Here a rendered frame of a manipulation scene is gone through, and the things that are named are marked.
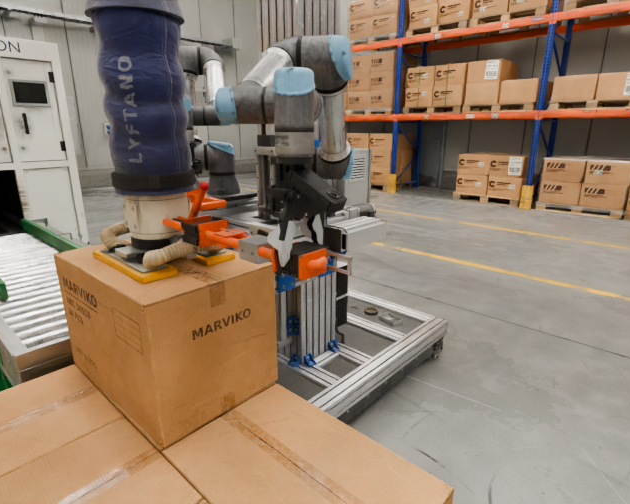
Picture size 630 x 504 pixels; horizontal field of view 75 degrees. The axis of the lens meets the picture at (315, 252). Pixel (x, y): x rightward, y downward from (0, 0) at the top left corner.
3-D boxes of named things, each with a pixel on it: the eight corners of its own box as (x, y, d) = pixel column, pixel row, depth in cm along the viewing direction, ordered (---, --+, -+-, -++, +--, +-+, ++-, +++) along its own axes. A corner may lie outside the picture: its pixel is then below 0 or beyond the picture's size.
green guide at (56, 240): (23, 229, 328) (20, 218, 325) (38, 227, 335) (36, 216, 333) (104, 275, 224) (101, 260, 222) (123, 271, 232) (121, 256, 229)
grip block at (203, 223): (180, 242, 106) (178, 220, 104) (213, 235, 113) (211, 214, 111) (198, 248, 101) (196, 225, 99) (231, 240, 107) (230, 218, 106)
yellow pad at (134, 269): (93, 257, 127) (90, 241, 126) (125, 250, 134) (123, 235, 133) (142, 285, 105) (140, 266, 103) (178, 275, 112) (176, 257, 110)
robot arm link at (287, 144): (322, 132, 78) (291, 132, 72) (322, 157, 79) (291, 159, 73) (295, 132, 83) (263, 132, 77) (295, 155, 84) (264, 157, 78)
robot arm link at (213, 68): (226, 66, 193) (232, 134, 166) (202, 66, 191) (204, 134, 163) (225, 42, 184) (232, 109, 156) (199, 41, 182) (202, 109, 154)
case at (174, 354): (74, 363, 142) (52, 253, 131) (178, 324, 171) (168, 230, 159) (163, 450, 104) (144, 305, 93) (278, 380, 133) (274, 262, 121)
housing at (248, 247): (237, 258, 93) (236, 239, 91) (261, 252, 97) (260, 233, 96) (257, 265, 88) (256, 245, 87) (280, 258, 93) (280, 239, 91)
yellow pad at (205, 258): (152, 244, 140) (150, 230, 139) (178, 239, 147) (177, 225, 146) (207, 267, 118) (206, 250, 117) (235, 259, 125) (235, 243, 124)
